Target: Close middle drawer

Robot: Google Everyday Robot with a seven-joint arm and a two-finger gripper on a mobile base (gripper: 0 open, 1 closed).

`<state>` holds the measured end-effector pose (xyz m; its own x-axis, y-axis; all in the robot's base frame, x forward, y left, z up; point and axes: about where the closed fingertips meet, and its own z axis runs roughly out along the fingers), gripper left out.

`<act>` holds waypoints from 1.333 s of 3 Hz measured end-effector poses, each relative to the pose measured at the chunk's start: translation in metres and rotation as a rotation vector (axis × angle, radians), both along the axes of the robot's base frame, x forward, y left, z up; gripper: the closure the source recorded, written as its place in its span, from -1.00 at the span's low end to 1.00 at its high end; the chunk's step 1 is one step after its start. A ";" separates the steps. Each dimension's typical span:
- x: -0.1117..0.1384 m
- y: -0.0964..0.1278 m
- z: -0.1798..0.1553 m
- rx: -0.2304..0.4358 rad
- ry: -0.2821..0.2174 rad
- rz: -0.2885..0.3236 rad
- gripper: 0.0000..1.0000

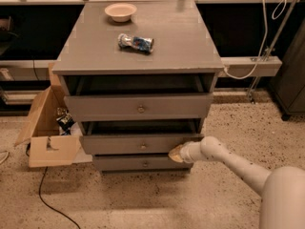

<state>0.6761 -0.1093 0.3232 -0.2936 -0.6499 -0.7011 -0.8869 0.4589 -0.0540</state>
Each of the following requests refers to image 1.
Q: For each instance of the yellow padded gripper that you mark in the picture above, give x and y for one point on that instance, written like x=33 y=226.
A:
x=186 y=153

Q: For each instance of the dark grey side cabinet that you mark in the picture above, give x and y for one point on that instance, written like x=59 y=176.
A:
x=288 y=86

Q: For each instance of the snack bag in box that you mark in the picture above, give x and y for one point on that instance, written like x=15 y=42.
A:
x=64 y=120

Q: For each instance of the grey bottom drawer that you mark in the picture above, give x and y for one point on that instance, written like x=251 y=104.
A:
x=150 y=162

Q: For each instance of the grey drawer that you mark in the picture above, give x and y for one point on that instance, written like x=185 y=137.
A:
x=150 y=162
x=138 y=136
x=136 y=97

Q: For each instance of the metal diagonal pole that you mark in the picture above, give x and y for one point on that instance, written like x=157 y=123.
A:
x=254 y=84

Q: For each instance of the grey top drawer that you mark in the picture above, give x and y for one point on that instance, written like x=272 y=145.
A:
x=136 y=97

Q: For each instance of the open cardboard box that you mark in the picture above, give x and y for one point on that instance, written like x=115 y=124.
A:
x=48 y=145

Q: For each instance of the white paper bowl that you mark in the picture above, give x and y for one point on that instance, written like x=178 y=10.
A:
x=121 y=12

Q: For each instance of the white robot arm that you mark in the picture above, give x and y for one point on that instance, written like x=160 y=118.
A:
x=282 y=190

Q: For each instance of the grey wooden drawer cabinet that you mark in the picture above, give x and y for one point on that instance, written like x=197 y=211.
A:
x=182 y=45

